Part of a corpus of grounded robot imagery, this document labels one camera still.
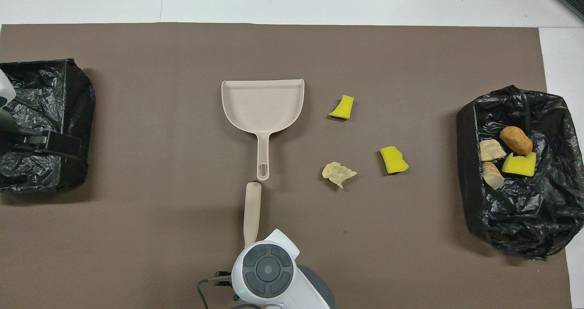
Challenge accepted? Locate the beige hand brush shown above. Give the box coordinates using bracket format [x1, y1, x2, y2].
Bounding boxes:
[243, 182, 263, 248]

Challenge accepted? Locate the beige cracker piece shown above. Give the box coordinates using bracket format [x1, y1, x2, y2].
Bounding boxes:
[322, 161, 358, 189]
[482, 161, 505, 190]
[479, 139, 507, 162]

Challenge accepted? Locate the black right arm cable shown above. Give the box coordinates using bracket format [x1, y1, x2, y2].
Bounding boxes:
[197, 270, 232, 309]

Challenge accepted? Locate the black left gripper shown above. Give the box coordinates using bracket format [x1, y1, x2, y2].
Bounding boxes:
[7, 127, 88, 160]

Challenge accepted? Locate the orange-brown fried nugget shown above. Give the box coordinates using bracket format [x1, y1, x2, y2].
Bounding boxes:
[499, 126, 534, 156]

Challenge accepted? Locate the beige plastic dustpan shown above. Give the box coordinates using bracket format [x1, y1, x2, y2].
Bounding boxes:
[221, 79, 305, 182]

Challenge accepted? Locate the brown table mat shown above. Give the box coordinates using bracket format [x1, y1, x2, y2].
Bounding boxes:
[0, 23, 573, 309]

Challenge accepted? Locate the bin lined with black bag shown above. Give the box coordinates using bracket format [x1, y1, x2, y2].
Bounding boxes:
[456, 85, 584, 260]
[0, 58, 96, 193]

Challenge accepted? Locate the yellow sponge piece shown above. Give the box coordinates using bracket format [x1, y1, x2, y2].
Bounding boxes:
[501, 152, 537, 178]
[380, 146, 410, 174]
[328, 94, 355, 120]

